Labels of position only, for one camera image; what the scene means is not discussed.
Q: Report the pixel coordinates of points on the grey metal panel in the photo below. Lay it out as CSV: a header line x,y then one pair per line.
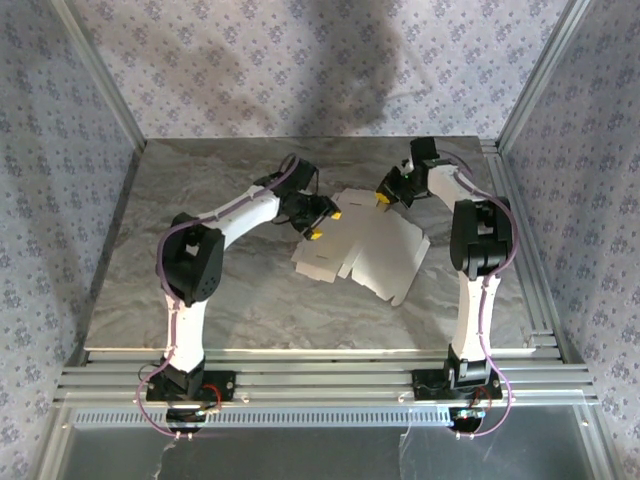
x,y
300,455

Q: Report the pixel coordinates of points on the aluminium corner post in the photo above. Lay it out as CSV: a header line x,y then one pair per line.
x,y
545,70
100,75

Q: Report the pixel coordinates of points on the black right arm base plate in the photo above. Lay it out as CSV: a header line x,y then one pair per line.
x,y
422,390

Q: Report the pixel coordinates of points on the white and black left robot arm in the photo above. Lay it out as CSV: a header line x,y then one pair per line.
x,y
185,325

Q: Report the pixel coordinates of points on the aluminium side rail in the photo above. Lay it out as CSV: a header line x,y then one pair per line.
x,y
124,205
535,300

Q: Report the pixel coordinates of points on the small black electronics module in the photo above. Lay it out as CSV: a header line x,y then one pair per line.
x,y
465,419
185,417

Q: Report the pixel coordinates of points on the white paper box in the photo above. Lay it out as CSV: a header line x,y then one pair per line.
x,y
370,250

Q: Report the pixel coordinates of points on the aluminium frame cross rails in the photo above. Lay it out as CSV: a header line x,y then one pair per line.
x,y
325,380

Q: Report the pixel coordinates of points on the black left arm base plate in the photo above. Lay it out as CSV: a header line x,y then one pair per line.
x,y
222,390

